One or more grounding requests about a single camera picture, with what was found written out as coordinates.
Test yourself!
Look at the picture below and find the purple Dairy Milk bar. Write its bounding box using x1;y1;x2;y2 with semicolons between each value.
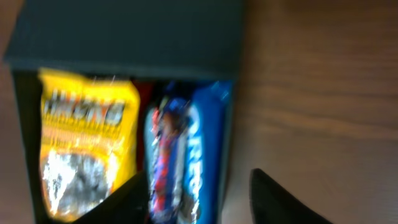
149;82;189;223

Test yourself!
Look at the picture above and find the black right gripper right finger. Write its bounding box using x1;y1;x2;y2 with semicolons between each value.
249;168;331;224

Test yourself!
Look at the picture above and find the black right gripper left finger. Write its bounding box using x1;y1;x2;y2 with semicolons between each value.
74;171;149;224

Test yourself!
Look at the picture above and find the blue Oreo cookie pack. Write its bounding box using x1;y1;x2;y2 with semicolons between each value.
177;81;232;224

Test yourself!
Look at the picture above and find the red Hacks candy bag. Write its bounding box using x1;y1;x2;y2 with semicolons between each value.
132;80;153;171

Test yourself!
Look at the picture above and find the dark green gift box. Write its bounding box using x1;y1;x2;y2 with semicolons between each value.
4;0;245;223

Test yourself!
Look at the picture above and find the green Haribo gummy bag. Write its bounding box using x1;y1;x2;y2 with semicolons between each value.
144;106;156;194

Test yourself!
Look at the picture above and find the yellow nut snack bag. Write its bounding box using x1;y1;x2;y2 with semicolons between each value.
39;68;141;222

